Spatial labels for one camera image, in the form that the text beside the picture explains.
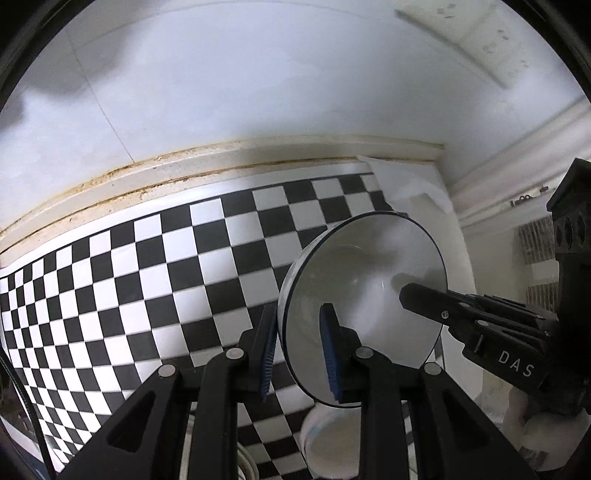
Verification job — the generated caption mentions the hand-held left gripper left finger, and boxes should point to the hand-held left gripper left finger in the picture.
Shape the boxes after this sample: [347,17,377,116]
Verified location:
[60,307,280,480]

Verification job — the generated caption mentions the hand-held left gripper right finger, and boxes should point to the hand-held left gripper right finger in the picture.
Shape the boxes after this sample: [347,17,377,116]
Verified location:
[320,304,539,480]

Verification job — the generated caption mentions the black cable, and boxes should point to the black cable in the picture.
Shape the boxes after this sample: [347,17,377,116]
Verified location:
[0,351,54,480]

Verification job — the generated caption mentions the white bowl blue pattern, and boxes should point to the white bowl blue pattern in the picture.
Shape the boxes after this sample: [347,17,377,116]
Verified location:
[299,401,365,480]

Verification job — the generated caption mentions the white paper sheet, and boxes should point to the white paper sheet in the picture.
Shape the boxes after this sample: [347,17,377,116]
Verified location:
[358,156,458,217]

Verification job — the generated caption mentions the white wall socket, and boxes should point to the white wall socket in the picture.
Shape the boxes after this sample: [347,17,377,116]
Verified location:
[455,9,509,61]
[396,0,462,35]
[485,41,528,88]

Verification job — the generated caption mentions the white bowl dark rim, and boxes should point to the white bowl dark rim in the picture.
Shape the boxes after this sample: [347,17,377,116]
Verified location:
[278,210,448,409]
[235,440,260,480]

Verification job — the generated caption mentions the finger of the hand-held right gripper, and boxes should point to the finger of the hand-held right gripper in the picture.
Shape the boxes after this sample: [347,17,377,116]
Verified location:
[399,283,559,394]

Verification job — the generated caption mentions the person's right hand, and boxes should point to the person's right hand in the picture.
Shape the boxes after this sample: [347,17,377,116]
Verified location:
[505,383,591,468]

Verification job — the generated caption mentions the black white checkered mat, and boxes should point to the black white checkered mat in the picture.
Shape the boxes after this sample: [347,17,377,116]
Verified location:
[0,173,444,480]

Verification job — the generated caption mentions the patterned glass door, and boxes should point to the patterned glass door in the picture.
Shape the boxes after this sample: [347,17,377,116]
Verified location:
[450,92,591,416]

